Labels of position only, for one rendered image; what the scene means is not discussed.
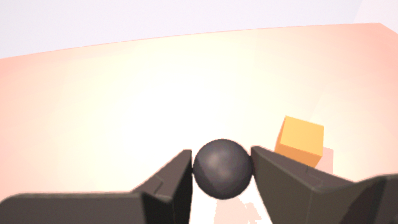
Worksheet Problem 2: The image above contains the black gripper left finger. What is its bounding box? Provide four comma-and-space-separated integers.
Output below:
0, 149, 193, 224

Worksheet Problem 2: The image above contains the orange cube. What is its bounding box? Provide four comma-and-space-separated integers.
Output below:
275, 116, 324, 168

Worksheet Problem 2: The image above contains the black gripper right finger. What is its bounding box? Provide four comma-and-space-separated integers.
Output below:
250, 146, 398, 224

